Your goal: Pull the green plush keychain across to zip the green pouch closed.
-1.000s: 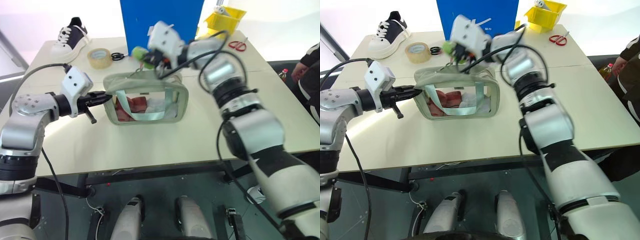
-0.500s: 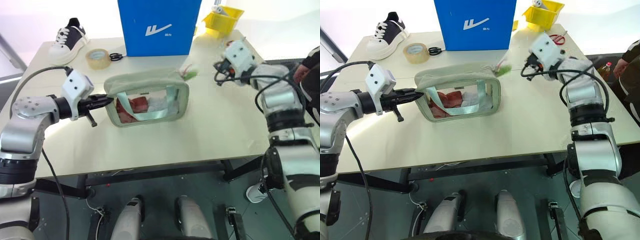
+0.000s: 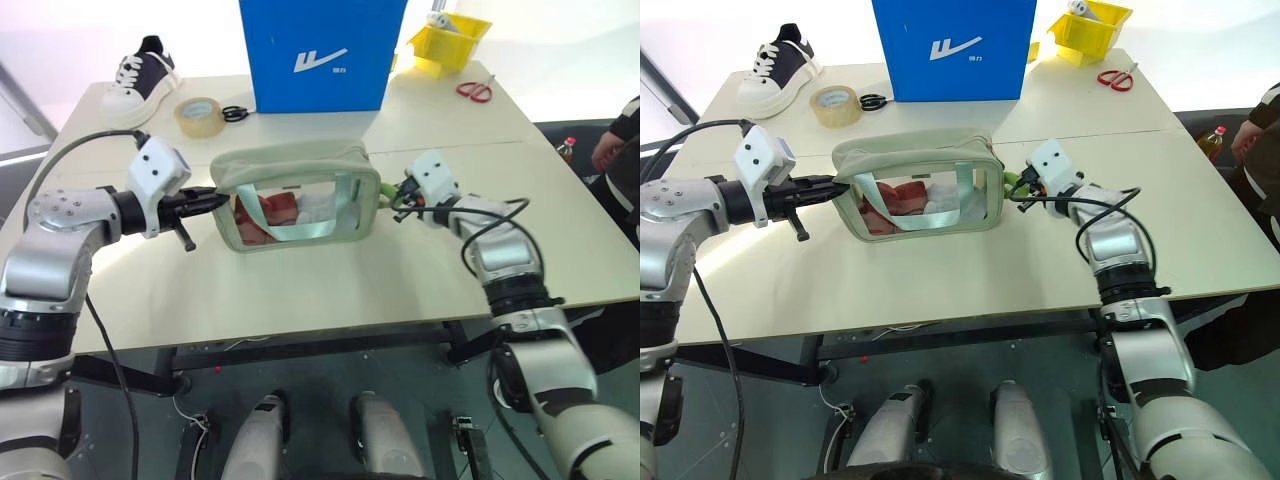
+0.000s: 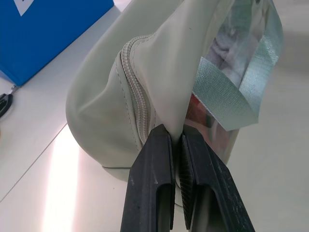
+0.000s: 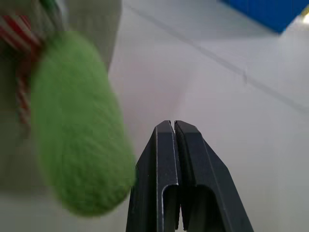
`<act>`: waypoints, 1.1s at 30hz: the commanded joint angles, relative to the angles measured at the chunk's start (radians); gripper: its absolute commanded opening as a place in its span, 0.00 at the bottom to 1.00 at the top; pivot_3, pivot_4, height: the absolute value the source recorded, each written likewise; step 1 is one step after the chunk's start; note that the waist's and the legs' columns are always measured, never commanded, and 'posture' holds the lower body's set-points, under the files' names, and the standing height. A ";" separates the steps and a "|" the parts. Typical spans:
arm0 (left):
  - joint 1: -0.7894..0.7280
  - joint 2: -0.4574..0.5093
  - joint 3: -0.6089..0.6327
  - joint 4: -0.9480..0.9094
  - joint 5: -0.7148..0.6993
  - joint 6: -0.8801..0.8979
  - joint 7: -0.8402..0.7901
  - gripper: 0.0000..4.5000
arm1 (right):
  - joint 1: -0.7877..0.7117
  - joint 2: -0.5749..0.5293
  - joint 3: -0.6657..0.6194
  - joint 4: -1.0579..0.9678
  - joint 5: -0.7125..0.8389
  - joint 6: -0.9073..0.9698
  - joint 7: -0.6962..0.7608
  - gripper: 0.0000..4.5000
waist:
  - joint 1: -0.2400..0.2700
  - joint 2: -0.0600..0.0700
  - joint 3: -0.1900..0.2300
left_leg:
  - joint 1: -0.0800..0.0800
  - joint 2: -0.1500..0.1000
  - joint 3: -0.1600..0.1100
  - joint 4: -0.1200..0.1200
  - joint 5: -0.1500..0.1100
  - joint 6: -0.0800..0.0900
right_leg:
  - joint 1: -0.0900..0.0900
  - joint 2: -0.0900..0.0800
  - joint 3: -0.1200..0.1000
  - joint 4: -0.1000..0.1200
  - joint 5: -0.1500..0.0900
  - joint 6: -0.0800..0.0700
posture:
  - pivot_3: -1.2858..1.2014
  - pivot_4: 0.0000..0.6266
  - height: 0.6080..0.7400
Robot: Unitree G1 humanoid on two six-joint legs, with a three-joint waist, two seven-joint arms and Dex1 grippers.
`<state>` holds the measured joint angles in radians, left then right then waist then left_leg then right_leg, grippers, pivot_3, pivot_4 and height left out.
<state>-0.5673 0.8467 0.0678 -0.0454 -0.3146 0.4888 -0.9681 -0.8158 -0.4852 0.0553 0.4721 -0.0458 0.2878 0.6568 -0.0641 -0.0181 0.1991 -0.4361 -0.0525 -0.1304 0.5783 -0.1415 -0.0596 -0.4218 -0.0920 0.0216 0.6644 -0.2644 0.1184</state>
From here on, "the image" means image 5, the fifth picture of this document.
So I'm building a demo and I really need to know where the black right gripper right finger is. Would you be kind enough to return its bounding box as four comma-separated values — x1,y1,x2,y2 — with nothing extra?
174,120,254,232

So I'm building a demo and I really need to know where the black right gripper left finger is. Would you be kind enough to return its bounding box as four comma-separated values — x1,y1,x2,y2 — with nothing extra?
126,120,183,232

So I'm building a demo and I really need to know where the green plush keychain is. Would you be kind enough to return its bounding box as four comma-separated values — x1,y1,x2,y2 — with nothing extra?
0,14,137,218

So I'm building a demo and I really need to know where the green pouch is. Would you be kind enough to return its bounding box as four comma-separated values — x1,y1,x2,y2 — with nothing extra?
0,0,124,191

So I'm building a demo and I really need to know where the blue box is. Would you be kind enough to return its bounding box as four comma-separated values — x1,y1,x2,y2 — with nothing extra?
219,0,309,34

